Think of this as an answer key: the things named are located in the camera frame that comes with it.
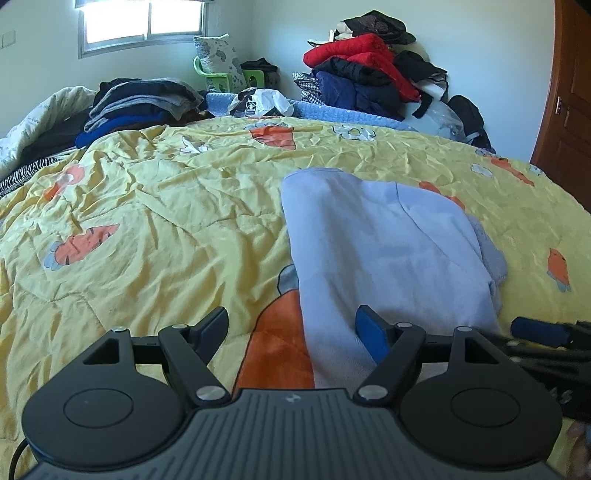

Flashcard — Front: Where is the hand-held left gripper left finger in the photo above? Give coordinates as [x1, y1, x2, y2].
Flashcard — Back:
[82, 306, 232, 408]

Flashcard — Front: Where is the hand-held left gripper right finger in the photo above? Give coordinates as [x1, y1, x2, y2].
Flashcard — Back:
[353, 305, 498, 408]

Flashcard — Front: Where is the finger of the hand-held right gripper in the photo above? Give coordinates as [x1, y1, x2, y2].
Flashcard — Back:
[510, 316, 583, 349]

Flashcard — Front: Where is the light blue long-sleeve shirt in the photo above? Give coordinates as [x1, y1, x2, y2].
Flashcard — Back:
[281, 168, 509, 393]

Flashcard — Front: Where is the stack of folded clothes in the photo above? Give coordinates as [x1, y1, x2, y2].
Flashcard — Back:
[76, 78, 209, 148]

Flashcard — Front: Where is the heap of red and dark clothes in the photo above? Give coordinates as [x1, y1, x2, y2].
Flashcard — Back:
[303, 33, 422, 102]

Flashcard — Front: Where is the yellow carrot-print quilt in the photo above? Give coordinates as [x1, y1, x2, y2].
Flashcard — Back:
[0, 115, 591, 480]

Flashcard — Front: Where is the black backpack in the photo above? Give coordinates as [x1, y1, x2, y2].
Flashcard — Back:
[448, 95, 493, 149]

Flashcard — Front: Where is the clear plastic bag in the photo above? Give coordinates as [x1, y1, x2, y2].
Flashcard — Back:
[406, 99, 468, 139]

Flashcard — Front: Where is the blue knit blanket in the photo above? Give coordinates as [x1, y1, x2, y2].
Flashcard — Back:
[203, 91, 419, 133]

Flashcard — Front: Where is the white plastic bag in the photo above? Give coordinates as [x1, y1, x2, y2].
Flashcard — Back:
[229, 88, 295, 118]

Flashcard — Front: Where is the navy blue jacket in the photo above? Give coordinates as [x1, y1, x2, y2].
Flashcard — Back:
[314, 58, 407, 121]

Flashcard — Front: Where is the brown wooden door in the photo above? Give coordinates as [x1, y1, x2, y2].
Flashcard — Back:
[530, 0, 591, 213]

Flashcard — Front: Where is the black and white striped cloth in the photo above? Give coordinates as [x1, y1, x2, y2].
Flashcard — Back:
[0, 154, 77, 198]

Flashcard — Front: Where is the green plastic stool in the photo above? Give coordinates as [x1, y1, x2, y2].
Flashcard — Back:
[240, 68, 269, 89]

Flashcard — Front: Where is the houndstooth cloth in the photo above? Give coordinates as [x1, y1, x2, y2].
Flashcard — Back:
[292, 71, 325, 103]

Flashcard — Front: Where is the green plastic chair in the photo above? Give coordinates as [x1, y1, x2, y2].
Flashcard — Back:
[193, 55, 232, 93]

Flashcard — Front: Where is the black and white garment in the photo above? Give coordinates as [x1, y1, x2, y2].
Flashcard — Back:
[392, 50, 450, 118]

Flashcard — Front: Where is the grey patterned pillow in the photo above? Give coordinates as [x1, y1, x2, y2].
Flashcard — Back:
[193, 33, 245, 92]

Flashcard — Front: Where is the white quilt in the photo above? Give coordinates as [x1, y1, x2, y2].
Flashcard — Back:
[0, 85, 100, 181]

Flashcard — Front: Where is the black mesh garment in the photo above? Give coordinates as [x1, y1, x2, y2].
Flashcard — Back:
[344, 15, 417, 46]

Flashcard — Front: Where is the window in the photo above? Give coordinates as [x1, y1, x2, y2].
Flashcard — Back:
[76, 0, 209, 58]

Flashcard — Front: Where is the black cable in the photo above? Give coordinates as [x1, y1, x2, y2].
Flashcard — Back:
[11, 438, 32, 478]

